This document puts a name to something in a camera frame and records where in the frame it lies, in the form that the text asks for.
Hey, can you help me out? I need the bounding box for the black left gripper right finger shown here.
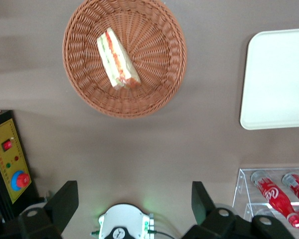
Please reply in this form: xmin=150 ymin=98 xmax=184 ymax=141
xmin=181 ymin=181 xmax=297 ymax=239

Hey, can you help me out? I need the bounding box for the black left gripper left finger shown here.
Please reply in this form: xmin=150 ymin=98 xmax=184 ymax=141
xmin=0 ymin=180 xmax=79 ymax=239

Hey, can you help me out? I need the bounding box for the triangle sandwich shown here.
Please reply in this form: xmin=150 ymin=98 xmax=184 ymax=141
xmin=96 ymin=27 xmax=142 ymax=90

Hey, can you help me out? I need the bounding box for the cream plastic tray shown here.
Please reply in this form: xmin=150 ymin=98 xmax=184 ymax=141
xmin=240 ymin=27 xmax=299 ymax=130

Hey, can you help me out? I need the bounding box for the brown wicker basket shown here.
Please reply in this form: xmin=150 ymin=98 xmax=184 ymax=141
xmin=62 ymin=0 xmax=187 ymax=119

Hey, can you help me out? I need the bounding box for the clear acrylic bottle rack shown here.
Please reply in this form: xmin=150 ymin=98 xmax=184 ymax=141
xmin=232 ymin=167 xmax=299 ymax=239

